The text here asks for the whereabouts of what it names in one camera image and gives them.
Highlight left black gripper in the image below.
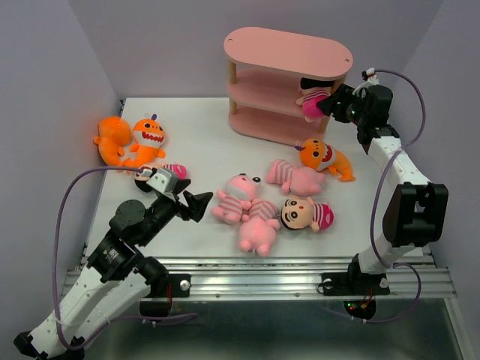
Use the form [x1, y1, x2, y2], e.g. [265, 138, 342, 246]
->
[139, 177, 214, 245]

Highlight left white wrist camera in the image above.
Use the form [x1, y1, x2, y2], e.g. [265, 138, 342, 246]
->
[146, 167, 179, 194]

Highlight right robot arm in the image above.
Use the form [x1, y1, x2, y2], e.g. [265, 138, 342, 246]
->
[317, 85, 449, 296]

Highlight pink plush with face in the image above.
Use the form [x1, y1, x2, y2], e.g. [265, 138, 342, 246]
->
[211, 173, 262, 224]

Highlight boy doll pink pants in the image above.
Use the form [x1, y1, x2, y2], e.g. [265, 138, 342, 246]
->
[134, 163, 188, 193]
[280, 196, 335, 233]
[295, 77, 334, 123]

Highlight pink striped plush upper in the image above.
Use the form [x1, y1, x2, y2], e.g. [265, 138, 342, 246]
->
[265, 159, 325, 197]

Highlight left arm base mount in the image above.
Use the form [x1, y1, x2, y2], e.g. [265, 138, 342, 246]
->
[136, 273, 191, 318]

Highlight orange shark plush left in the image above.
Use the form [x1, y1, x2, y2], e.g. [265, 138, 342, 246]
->
[124, 113, 166, 168]

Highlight plain orange plush toy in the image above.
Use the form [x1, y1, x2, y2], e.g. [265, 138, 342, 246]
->
[93, 116, 133, 167]

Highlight orange shark plush right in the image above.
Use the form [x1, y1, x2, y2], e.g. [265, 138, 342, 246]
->
[294, 138, 356, 182]

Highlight orange shark plush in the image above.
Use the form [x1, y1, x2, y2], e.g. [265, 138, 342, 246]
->
[294, 138, 356, 182]
[124, 113, 166, 168]

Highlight aluminium rail frame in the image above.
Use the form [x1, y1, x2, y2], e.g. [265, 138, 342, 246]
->
[85, 97, 479, 359]

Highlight pink striped plush lower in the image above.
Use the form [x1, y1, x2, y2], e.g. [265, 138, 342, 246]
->
[238, 199, 281, 257]

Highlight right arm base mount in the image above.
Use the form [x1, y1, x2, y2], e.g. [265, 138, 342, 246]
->
[316, 272, 390, 320]

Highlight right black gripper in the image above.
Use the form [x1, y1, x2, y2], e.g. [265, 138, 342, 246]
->
[314, 83, 368, 127]

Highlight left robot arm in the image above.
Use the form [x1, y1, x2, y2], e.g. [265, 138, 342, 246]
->
[13, 169, 213, 359]

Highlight pink three-tier shelf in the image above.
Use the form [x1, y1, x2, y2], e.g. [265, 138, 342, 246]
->
[223, 27, 353, 145]

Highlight pink striped plush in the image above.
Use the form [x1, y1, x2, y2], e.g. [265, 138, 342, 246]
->
[265, 159, 325, 197]
[238, 199, 281, 257]

